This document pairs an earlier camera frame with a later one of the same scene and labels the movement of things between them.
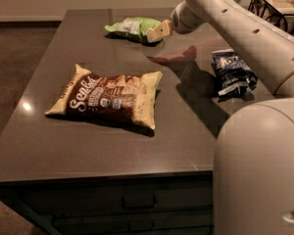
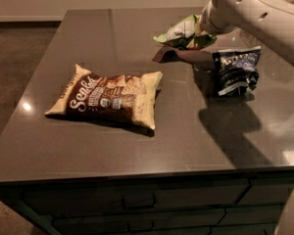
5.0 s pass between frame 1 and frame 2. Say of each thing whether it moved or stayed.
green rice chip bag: moved
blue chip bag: stayed
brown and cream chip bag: stayed
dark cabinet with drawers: stayed
